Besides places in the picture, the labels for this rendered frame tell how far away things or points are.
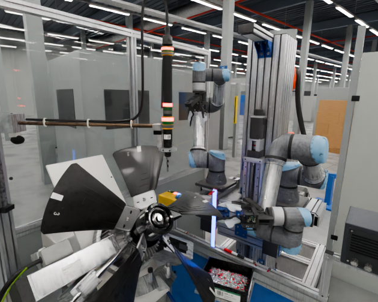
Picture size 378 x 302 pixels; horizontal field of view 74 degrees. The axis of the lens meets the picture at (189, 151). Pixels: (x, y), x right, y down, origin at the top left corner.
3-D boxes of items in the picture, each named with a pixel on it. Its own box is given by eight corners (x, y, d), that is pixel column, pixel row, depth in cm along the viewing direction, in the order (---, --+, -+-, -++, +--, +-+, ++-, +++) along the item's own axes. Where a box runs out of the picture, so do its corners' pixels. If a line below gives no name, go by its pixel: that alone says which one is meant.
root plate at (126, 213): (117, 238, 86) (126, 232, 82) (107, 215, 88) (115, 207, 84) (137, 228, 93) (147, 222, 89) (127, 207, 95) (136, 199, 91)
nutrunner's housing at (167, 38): (161, 157, 93) (160, 24, 84) (163, 154, 97) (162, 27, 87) (172, 157, 93) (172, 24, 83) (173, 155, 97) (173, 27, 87)
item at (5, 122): (-13, 134, 94) (-16, 111, 92) (2, 132, 101) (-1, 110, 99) (14, 135, 94) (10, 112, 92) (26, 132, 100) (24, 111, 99)
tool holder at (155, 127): (151, 151, 92) (150, 124, 90) (155, 147, 98) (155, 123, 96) (176, 152, 91) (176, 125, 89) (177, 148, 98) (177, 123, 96)
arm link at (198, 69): (206, 63, 146) (206, 62, 138) (205, 83, 148) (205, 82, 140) (192, 63, 147) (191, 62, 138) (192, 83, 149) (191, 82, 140)
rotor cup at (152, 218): (137, 255, 89) (156, 245, 82) (119, 219, 93) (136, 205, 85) (165, 238, 100) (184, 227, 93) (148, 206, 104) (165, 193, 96)
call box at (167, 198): (158, 210, 152) (158, 194, 149) (169, 205, 159) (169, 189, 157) (177, 219, 142) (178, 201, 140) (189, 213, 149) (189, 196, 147)
